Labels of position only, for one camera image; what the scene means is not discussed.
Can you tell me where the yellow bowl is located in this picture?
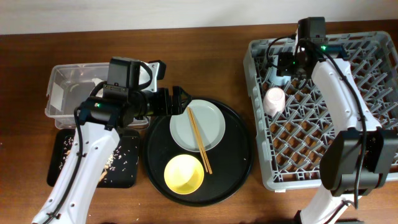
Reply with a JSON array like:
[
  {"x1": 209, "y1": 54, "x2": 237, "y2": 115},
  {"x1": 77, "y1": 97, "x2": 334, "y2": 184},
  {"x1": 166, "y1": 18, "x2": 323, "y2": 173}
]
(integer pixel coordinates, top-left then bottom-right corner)
[{"x1": 164, "y1": 154, "x2": 205, "y2": 195}]

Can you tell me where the round black serving tray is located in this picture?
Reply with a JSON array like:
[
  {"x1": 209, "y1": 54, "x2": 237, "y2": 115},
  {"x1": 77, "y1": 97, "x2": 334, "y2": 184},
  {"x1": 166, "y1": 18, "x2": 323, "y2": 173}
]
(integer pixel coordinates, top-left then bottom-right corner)
[{"x1": 142, "y1": 99, "x2": 254, "y2": 207}]

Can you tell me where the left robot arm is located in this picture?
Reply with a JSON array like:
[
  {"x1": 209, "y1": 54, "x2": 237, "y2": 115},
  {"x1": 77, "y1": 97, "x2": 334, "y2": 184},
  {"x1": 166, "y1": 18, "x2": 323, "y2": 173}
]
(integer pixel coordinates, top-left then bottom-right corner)
[{"x1": 33, "y1": 57, "x2": 192, "y2": 223}]

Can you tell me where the clear plastic waste bin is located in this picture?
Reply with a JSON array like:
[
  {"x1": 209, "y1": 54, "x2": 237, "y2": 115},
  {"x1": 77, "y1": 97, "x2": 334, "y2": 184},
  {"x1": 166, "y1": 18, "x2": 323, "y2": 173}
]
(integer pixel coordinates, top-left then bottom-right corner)
[{"x1": 44, "y1": 61, "x2": 152, "y2": 129}]

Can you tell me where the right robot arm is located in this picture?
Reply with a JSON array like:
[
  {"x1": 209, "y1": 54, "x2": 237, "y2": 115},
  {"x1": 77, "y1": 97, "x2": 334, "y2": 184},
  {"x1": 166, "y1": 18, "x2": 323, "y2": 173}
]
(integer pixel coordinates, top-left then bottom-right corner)
[{"x1": 277, "y1": 17, "x2": 397, "y2": 223}]

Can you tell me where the white tissue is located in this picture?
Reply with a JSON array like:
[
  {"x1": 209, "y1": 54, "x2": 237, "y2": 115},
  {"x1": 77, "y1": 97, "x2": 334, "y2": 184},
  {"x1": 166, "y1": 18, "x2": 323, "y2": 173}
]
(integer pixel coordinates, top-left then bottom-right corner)
[{"x1": 90, "y1": 78, "x2": 106, "y2": 97}]

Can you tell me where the grey dishwasher rack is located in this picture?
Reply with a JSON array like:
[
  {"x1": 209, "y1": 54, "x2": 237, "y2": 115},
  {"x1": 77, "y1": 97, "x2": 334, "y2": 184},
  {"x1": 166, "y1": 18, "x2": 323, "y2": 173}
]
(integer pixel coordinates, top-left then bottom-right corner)
[{"x1": 243, "y1": 31, "x2": 397, "y2": 191}]

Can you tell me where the food scraps and rice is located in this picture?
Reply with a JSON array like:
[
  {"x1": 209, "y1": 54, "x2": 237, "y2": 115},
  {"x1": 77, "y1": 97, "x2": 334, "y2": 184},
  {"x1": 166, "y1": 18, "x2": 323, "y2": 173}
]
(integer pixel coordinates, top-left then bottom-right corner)
[{"x1": 57, "y1": 135, "x2": 134, "y2": 184}]

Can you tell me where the black rectangular tray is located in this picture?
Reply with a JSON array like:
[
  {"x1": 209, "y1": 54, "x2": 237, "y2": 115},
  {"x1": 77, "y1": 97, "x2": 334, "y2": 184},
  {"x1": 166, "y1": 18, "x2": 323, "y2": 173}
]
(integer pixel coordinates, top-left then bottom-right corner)
[{"x1": 46, "y1": 128, "x2": 141, "y2": 189}]

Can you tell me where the pink cup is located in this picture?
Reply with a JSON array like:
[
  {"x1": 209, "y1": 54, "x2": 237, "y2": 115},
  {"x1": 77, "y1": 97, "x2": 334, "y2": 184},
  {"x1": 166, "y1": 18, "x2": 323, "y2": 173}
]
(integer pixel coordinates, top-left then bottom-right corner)
[{"x1": 263, "y1": 87, "x2": 285, "y2": 116}]

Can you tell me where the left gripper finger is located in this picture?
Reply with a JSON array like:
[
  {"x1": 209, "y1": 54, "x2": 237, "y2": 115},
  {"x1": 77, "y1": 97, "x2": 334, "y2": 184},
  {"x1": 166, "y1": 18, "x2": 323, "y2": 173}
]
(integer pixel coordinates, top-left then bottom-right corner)
[
  {"x1": 178, "y1": 87, "x2": 192, "y2": 101},
  {"x1": 180, "y1": 101, "x2": 191, "y2": 114}
]

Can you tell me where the grey plate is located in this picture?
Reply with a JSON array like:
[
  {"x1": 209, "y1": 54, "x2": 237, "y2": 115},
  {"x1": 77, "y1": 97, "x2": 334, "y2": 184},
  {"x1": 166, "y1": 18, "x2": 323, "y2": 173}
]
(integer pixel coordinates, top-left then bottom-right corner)
[{"x1": 170, "y1": 100, "x2": 226, "y2": 152}]

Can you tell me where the wooden chopstick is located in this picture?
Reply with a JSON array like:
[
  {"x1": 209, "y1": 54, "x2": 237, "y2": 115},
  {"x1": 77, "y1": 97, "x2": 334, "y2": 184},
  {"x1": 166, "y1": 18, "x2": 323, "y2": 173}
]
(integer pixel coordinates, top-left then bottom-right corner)
[
  {"x1": 186, "y1": 108, "x2": 210, "y2": 174},
  {"x1": 187, "y1": 107, "x2": 214, "y2": 175}
]

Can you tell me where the blue cup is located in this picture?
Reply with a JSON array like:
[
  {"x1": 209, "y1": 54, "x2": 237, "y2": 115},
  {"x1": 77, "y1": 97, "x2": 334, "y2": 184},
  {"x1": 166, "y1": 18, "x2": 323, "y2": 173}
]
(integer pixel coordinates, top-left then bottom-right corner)
[{"x1": 269, "y1": 67, "x2": 291, "y2": 86}]

